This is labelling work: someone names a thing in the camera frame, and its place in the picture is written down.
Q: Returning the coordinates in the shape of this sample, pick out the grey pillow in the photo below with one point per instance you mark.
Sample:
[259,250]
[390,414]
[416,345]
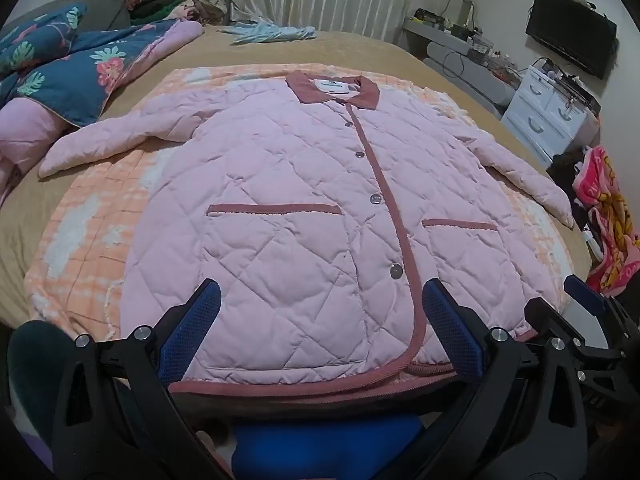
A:
[95,7]

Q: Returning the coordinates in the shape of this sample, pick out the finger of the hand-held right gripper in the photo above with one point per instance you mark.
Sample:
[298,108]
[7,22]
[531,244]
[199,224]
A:
[542,317]
[585,292]

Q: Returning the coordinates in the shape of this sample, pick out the pile of clothes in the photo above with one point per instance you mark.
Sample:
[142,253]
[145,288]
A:
[165,5]

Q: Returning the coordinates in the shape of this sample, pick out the white drawer cabinet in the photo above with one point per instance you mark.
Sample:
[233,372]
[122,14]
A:
[540,105]

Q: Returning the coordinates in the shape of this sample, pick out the clutter of small desk things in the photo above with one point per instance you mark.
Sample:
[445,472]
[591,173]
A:
[480,42]

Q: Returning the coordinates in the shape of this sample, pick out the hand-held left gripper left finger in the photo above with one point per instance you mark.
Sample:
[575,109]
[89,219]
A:
[192,330]

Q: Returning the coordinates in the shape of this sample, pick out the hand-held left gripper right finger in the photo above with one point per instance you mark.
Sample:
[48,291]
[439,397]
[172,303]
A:
[452,332]

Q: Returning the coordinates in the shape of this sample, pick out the white bottle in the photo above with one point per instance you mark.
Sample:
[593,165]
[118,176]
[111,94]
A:
[591,242]

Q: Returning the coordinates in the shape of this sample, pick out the blue floral quilt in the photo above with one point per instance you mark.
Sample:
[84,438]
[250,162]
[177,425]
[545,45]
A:
[85,70]

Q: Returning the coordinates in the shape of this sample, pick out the black flat screen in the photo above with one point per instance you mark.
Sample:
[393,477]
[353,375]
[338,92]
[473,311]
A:
[570,30]

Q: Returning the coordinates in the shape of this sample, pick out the dark cloth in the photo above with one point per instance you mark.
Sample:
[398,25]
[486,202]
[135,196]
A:
[565,170]

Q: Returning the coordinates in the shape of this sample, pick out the pink cartoon blanket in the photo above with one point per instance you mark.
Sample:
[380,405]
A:
[612,210]

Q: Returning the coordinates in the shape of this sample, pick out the blue cloth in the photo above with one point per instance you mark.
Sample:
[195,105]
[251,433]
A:
[325,445]

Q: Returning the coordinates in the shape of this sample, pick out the pink quilted jacket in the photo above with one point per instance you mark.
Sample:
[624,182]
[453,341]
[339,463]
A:
[280,185]

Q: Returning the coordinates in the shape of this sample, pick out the grey desk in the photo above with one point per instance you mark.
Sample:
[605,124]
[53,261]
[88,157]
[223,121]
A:
[470,75]

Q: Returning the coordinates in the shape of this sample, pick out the orange plaid blanket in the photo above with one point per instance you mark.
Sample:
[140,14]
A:
[85,220]

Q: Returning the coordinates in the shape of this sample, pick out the bed with tan sheet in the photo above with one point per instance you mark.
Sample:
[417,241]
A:
[350,50]

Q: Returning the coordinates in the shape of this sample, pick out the light blue garment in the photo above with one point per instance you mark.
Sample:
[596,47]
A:
[270,32]

